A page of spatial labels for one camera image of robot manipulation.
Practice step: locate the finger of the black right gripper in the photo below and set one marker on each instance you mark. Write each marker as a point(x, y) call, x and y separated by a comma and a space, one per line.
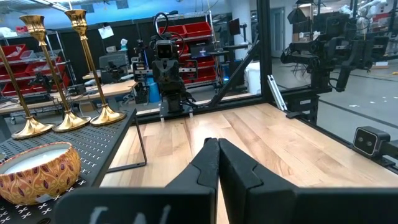
point(164, 73)
point(173, 73)

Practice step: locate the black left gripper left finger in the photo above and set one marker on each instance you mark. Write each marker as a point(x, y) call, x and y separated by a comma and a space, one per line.
point(202, 174)

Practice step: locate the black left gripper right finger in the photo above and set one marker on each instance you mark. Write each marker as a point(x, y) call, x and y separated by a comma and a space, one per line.
point(248, 189)

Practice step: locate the short gold candlestick holder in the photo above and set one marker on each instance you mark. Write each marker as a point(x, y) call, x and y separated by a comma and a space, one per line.
point(107, 116)

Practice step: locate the tall gold candlestick holder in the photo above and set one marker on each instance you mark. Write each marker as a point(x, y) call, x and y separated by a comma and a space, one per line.
point(31, 128)
point(71, 122)

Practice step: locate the small black robot arm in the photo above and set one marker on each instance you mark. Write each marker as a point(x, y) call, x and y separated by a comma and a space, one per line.
point(114, 71)
point(42, 81)

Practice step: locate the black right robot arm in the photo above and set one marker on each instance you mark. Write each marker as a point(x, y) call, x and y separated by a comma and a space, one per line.
point(171, 96)

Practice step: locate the metal rack with red bins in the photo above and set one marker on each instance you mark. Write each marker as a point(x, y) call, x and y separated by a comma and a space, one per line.
point(18, 71)
point(199, 74)

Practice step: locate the blue cylinder bin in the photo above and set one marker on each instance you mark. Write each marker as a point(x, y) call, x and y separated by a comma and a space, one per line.
point(154, 90)

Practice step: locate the wooden workbench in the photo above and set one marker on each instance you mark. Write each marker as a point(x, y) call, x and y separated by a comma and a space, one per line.
point(115, 88)

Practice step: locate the white plastic container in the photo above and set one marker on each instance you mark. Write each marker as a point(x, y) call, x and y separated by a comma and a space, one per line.
point(252, 77)

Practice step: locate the white paper note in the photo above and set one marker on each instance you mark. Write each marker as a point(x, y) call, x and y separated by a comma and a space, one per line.
point(105, 32)

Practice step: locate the silver aluminium extrusion bar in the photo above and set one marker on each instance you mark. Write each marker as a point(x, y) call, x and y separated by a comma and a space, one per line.
point(276, 93)

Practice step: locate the grey door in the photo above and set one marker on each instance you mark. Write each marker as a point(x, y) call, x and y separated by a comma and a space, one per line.
point(277, 32)

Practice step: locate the black perforated metal shelf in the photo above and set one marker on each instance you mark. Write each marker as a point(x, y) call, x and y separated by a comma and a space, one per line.
point(93, 146)

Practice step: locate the cardboard box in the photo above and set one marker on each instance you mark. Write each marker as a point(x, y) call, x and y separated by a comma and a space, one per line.
point(301, 36)

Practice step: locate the fluorescent ceiling light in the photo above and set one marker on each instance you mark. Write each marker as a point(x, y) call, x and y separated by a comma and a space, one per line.
point(51, 4)

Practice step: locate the black aluminium table frame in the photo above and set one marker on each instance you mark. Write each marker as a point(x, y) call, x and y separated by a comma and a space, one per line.
point(264, 46)

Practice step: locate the black stereo camera box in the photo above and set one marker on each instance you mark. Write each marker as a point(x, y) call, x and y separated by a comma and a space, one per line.
point(368, 141)

